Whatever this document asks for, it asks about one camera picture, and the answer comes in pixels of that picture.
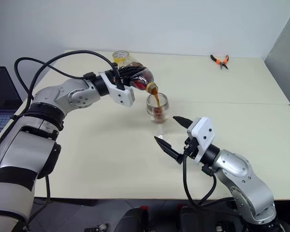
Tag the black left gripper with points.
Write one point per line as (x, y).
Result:
(126, 79)

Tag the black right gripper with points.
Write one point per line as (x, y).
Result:
(191, 148)

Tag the dark soda bottle yellow cap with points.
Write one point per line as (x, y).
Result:
(141, 81)

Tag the clear wine glass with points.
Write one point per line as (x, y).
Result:
(158, 113)

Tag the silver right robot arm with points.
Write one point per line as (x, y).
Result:
(244, 181)

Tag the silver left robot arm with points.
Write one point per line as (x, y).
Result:
(62, 94)

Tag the yellow tape roll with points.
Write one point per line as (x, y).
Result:
(120, 55)

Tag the orange and black pliers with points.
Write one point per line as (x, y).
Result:
(221, 63)

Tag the dark rounded shape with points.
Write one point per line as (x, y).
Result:
(135, 221)

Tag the dark laptop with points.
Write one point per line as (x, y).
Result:
(2, 96)

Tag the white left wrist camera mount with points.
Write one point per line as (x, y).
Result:
(124, 96)

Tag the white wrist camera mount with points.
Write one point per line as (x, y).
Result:
(204, 131)
(124, 96)

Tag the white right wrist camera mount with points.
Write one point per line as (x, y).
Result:
(204, 131)

